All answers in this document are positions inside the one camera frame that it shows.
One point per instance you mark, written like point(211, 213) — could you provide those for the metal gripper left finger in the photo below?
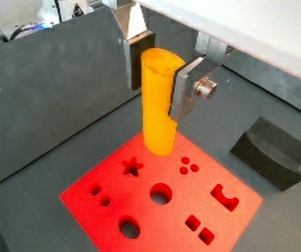
point(136, 39)

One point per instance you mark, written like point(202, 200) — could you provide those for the black curved block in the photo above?
point(270, 151)

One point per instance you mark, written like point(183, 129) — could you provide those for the yellow oval peg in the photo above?
point(159, 65)

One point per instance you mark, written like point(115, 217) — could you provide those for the grey wall panel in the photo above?
point(62, 80)

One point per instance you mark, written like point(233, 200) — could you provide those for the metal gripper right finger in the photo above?
point(193, 78)

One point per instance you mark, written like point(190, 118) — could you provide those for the aluminium frame with cable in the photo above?
point(46, 13)

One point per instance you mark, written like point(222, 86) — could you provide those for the red shape sorting board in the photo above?
point(142, 203)

